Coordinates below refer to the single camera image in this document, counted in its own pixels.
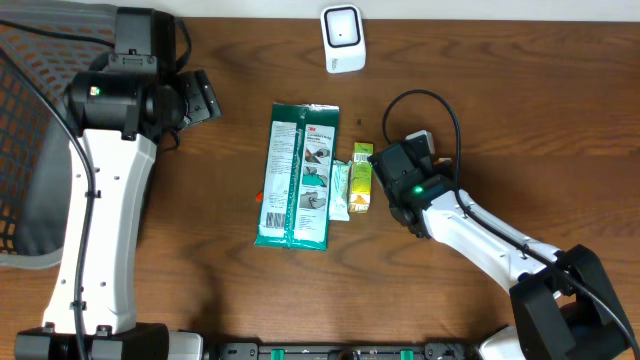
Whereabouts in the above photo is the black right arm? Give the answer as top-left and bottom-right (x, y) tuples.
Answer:
(368, 138), (639, 359)

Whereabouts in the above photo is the white teal wipes packet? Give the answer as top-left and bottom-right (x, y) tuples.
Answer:
(329, 160), (351, 222)

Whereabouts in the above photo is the green white 3M packet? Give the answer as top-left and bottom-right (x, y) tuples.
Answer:
(255, 103), (340, 251)

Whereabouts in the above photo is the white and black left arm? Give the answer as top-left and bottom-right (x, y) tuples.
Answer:
(14, 7), (221, 360)

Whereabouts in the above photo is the small orange candy box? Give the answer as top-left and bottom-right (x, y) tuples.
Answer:
(434, 158), (453, 167)

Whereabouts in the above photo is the grey plastic mesh basket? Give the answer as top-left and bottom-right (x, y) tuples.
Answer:
(1, 1), (116, 269)

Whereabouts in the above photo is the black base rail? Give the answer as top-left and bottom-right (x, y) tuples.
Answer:
(203, 342), (481, 360)

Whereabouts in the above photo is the green snack box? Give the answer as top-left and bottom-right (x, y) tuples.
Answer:
(348, 142), (373, 213)

